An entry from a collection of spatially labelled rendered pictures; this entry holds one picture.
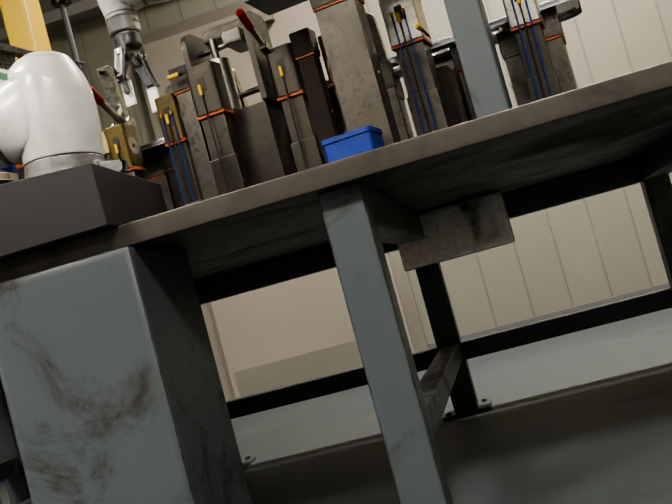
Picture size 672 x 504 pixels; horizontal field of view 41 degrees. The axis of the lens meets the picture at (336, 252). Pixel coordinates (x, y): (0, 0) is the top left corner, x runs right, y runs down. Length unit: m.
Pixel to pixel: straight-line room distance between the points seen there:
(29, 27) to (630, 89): 2.34
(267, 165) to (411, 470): 0.86
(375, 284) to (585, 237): 3.29
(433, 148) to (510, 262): 3.28
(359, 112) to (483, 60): 0.28
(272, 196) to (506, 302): 3.31
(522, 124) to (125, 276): 0.73
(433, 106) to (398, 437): 0.82
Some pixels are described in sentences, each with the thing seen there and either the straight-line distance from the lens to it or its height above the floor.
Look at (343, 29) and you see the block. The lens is 2.00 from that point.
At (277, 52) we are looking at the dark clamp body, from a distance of 2.18.
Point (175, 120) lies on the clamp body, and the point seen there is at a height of 1.00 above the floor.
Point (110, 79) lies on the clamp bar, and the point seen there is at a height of 1.18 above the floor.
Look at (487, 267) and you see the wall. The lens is 4.78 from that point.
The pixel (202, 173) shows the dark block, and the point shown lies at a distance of 2.23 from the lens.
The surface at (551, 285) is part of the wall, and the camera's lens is 4.79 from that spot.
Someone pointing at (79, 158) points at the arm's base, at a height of 0.86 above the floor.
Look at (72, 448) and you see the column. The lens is 1.71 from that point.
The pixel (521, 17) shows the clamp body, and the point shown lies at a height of 0.96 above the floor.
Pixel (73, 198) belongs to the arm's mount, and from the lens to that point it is 1.64.
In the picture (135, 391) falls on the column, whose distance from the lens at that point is 1.64.
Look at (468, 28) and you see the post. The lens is 1.93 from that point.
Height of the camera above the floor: 0.47
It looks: 3 degrees up
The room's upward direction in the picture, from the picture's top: 15 degrees counter-clockwise
